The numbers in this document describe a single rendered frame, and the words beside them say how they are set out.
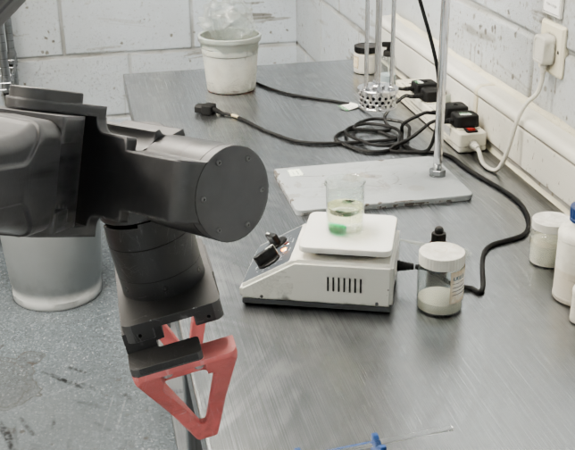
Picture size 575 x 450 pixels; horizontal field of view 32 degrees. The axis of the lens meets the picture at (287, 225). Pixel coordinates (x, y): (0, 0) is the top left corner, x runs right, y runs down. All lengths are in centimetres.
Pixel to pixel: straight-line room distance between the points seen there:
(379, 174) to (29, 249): 139
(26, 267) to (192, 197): 238
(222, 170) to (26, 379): 213
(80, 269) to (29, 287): 15
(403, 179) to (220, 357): 111
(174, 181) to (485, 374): 69
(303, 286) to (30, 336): 166
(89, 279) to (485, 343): 188
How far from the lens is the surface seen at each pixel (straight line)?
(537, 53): 174
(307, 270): 128
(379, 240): 129
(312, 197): 163
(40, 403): 257
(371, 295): 128
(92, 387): 260
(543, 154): 169
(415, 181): 171
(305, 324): 127
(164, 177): 56
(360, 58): 241
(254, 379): 116
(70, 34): 363
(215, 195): 57
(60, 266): 290
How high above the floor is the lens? 137
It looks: 23 degrees down
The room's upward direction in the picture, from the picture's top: 1 degrees counter-clockwise
